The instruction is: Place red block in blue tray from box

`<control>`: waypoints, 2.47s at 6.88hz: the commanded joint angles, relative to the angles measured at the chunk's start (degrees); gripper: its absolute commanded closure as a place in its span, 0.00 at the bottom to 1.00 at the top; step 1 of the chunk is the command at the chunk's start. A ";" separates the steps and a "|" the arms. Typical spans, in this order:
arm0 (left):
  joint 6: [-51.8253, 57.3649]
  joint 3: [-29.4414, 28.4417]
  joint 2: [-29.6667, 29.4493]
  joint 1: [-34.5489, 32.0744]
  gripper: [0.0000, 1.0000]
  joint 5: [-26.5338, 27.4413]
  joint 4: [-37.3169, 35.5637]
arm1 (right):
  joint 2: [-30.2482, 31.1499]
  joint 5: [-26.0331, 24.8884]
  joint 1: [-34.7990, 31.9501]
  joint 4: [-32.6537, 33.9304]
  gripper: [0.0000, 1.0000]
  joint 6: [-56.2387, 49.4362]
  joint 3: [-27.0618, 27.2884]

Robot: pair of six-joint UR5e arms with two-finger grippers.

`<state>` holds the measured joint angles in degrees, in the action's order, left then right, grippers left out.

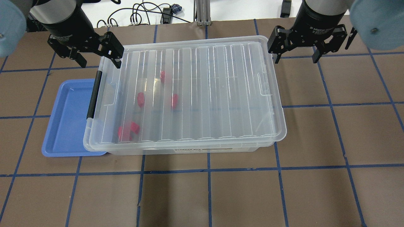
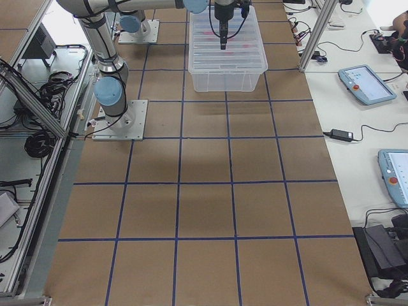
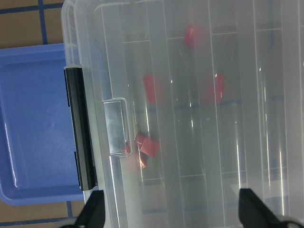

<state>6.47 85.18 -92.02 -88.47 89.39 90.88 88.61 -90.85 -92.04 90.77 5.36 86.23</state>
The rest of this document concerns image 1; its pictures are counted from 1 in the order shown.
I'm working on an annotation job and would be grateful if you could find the black cable bundle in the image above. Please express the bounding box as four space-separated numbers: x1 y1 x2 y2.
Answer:
97 3 192 28

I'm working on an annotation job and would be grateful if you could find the clear plastic box lid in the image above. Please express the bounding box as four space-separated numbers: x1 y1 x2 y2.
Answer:
83 35 287 147

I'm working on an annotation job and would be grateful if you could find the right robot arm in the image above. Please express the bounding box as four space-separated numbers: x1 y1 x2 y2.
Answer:
267 0 404 63

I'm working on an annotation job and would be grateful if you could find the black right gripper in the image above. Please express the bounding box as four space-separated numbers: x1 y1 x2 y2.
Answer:
267 2 347 64

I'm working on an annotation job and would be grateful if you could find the red block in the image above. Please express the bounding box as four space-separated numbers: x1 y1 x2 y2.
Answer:
117 122 140 142
137 92 145 108
160 71 165 84
171 94 178 109

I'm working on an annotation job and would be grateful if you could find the aluminium frame post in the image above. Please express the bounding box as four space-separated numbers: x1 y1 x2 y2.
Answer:
194 0 212 26

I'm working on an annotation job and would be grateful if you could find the blue plastic tray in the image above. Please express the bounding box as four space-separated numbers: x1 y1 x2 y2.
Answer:
41 79 106 157

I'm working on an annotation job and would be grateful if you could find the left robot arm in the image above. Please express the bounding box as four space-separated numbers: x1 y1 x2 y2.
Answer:
0 0 124 69

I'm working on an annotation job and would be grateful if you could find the clear plastic storage box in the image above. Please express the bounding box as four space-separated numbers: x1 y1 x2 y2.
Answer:
85 138 274 155

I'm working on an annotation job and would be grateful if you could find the black box latch handle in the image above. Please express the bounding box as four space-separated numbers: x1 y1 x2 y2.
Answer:
86 70 103 119

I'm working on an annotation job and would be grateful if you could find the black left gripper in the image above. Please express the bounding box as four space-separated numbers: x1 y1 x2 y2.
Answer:
46 6 124 69

